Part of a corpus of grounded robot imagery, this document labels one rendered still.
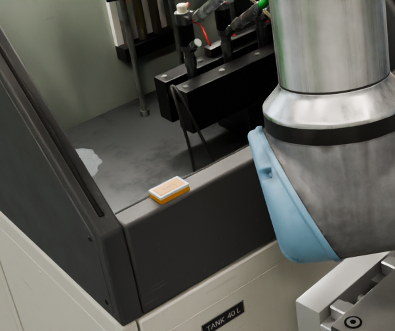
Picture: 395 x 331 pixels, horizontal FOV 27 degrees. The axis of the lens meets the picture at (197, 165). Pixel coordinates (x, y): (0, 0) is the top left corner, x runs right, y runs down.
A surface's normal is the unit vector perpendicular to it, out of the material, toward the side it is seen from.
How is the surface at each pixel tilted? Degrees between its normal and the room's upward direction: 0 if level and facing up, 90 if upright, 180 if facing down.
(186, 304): 90
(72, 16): 90
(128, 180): 0
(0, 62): 43
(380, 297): 0
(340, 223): 88
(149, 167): 0
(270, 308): 90
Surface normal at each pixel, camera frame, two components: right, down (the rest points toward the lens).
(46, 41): 0.58, 0.35
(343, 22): 0.12, 0.37
